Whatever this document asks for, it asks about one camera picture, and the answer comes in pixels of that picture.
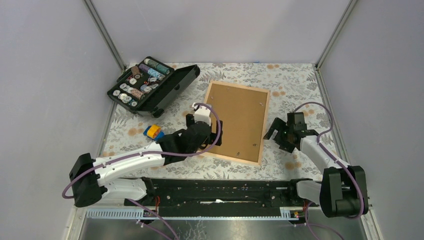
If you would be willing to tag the teal thread spool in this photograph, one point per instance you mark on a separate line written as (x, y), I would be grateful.
(157, 66)

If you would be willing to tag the yellow blue toy car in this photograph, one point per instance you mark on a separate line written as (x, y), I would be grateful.
(153, 132)

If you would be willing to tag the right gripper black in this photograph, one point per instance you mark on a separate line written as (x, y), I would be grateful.
(278, 124)

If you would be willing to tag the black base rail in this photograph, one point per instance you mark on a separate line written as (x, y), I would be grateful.
(220, 198)

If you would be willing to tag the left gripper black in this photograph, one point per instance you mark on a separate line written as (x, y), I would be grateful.
(212, 138)

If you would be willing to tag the light blue thread spool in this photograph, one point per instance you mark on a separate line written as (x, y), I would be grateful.
(154, 73)

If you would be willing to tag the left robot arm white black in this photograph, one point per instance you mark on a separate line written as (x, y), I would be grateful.
(94, 179)

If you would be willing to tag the brown thread spool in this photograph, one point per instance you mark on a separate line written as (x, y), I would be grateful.
(136, 72)

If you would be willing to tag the left aluminium corner post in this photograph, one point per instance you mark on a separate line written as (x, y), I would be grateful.
(92, 10)

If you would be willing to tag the aluminium corner post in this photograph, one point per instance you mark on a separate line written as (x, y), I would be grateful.
(92, 10)
(339, 27)

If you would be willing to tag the floral patterned table mat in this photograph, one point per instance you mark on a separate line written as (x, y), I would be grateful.
(291, 85)

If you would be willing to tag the right aluminium corner post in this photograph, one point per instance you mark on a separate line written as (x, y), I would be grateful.
(339, 27)

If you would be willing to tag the purple thread spool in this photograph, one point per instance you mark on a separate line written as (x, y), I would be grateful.
(144, 68)

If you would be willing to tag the brown frame backing board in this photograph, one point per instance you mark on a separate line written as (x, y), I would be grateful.
(238, 122)

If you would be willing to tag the black sewing kit case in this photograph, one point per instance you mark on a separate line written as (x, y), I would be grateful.
(149, 96)

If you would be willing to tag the wooden picture frame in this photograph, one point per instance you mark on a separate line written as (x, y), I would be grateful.
(265, 132)

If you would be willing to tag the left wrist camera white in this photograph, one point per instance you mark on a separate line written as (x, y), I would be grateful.
(202, 113)

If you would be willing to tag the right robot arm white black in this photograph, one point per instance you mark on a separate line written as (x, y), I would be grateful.
(342, 191)

